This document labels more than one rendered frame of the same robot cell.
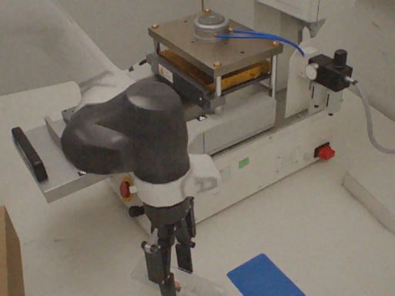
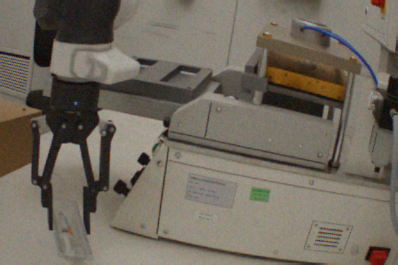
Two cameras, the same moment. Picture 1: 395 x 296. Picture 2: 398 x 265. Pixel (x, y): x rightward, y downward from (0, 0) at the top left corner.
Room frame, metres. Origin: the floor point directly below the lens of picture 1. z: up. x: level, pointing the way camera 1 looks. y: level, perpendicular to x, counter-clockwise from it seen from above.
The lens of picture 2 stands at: (0.09, -0.53, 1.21)
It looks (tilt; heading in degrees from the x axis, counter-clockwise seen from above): 17 degrees down; 39
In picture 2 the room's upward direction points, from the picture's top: 10 degrees clockwise
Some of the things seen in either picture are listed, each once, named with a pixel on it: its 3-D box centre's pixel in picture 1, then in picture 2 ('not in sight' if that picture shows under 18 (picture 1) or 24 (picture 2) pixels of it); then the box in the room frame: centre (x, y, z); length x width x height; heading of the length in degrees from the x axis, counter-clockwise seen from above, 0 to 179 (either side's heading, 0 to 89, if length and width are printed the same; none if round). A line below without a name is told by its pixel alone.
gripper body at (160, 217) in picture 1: (167, 212); (72, 109); (0.53, 0.05, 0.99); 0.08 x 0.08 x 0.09
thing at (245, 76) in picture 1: (214, 55); (306, 63); (0.94, -0.05, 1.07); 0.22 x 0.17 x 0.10; 32
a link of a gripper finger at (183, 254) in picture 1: (183, 259); (86, 211); (0.55, 0.04, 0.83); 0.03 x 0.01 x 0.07; 59
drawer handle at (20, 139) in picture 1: (28, 152); not in sight; (0.71, 0.33, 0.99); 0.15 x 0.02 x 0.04; 32
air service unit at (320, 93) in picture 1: (324, 80); (382, 119); (0.82, -0.27, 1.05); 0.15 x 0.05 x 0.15; 32
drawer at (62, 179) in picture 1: (95, 135); (131, 78); (0.78, 0.21, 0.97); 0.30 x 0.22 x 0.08; 122
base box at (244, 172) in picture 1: (216, 139); (279, 186); (0.93, -0.05, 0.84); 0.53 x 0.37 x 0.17; 122
